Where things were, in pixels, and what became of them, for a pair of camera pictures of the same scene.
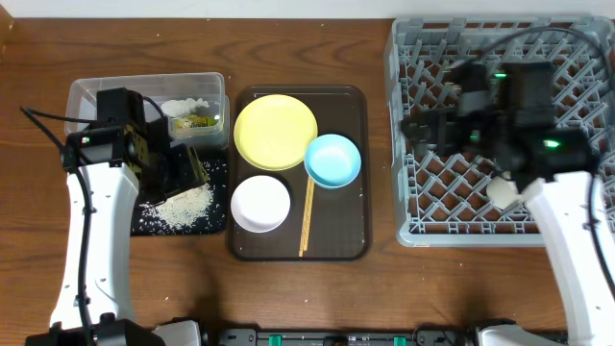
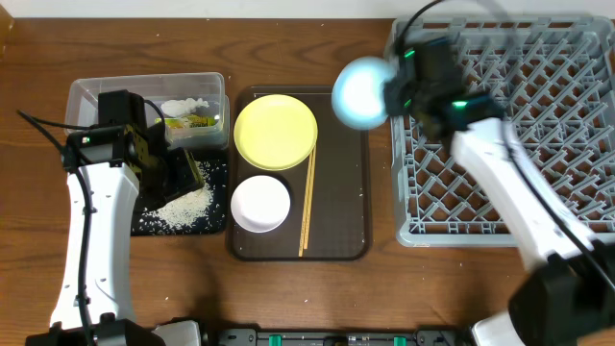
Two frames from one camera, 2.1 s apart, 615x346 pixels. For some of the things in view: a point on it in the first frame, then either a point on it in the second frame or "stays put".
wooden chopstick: [306, 216] stays put
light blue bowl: [332, 160] → [356, 92]
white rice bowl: [260, 204] stays put
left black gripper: [182, 169] stays put
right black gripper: [441, 121] → [392, 90]
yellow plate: [276, 133] stays put
